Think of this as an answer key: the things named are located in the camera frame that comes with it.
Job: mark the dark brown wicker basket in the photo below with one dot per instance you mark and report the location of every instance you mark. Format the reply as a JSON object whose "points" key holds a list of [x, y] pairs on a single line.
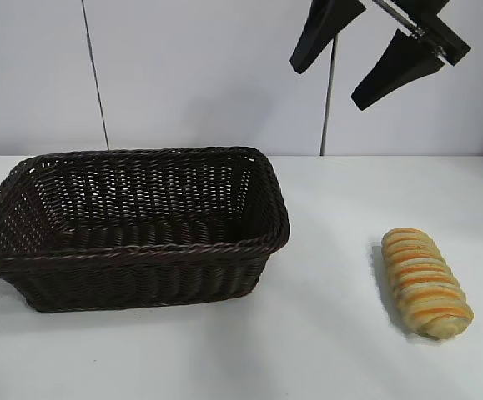
{"points": [[141, 266]]}

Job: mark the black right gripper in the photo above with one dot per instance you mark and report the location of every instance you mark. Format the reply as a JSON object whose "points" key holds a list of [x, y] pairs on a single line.
{"points": [[445, 39]]}

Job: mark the long striped bread roll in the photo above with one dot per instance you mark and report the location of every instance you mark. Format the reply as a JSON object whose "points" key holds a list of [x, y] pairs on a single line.
{"points": [[426, 283]]}

